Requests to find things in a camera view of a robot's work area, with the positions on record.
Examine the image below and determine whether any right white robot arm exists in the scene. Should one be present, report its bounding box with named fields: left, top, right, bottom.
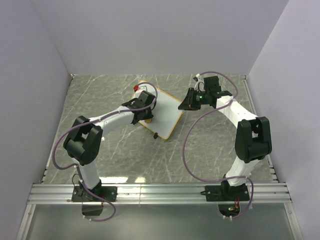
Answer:
left=178, top=87, right=272, bottom=200

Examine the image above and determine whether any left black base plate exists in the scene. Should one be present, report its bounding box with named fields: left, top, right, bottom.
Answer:
left=71, top=185, right=118, bottom=202

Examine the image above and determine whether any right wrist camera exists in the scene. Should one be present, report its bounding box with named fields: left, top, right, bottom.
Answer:
left=193, top=73, right=222, bottom=93

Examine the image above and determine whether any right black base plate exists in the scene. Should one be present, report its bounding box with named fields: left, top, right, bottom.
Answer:
left=200, top=184, right=250, bottom=202

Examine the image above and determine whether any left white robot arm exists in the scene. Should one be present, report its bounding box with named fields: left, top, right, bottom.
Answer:
left=63, top=96, right=156, bottom=201

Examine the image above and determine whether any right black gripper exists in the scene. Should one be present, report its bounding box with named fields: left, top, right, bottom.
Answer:
left=178, top=87, right=210, bottom=111

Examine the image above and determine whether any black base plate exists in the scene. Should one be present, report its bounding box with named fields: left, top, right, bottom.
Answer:
left=71, top=185, right=118, bottom=202
left=200, top=184, right=250, bottom=202

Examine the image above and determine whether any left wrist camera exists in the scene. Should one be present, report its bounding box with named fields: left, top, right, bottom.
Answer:
left=132, top=85, right=155, bottom=108

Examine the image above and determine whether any yellow bone-shaped eraser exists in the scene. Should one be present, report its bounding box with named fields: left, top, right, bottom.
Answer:
left=144, top=118, right=152, bottom=124

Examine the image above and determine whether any aluminium mounting rail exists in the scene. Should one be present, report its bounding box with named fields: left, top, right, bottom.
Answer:
left=27, top=182, right=292, bottom=206

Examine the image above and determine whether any yellow framed whiteboard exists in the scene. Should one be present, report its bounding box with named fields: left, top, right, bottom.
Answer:
left=138, top=87, right=183, bottom=140

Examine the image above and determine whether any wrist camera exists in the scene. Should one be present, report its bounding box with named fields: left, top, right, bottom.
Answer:
left=193, top=73, right=222, bottom=93
left=132, top=85, right=155, bottom=108

